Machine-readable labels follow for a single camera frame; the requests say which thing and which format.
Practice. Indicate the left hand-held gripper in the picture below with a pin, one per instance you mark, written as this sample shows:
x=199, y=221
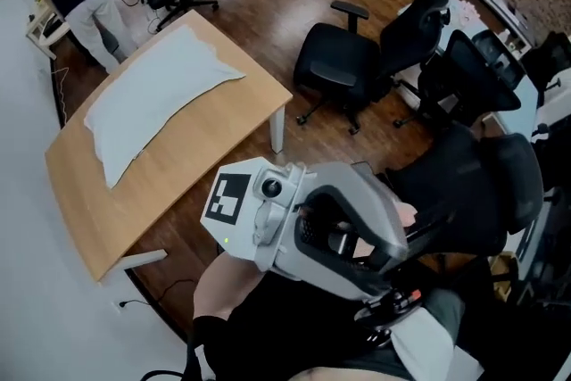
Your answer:
x=241, y=236

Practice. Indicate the white table leg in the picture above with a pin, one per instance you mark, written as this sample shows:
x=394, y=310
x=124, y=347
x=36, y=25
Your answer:
x=277, y=129
x=138, y=259

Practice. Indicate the person's right hand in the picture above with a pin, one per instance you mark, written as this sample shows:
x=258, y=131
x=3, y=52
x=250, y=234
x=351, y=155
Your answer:
x=407, y=215

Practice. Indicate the black cushioned office chair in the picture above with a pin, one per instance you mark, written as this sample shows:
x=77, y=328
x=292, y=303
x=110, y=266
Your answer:
x=339, y=62

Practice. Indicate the white wall outlet with plug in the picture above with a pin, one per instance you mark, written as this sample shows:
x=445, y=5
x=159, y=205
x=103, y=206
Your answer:
x=121, y=305

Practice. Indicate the small white side table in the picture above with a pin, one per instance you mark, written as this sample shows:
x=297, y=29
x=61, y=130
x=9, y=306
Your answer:
x=44, y=29

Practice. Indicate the person's left forearm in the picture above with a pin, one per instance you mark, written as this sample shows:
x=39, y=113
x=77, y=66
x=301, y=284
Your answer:
x=223, y=285

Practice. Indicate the person's black shirt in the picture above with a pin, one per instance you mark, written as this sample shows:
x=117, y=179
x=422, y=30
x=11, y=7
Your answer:
x=290, y=325

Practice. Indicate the white pillowcase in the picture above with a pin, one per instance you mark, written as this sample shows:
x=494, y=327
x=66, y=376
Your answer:
x=160, y=93

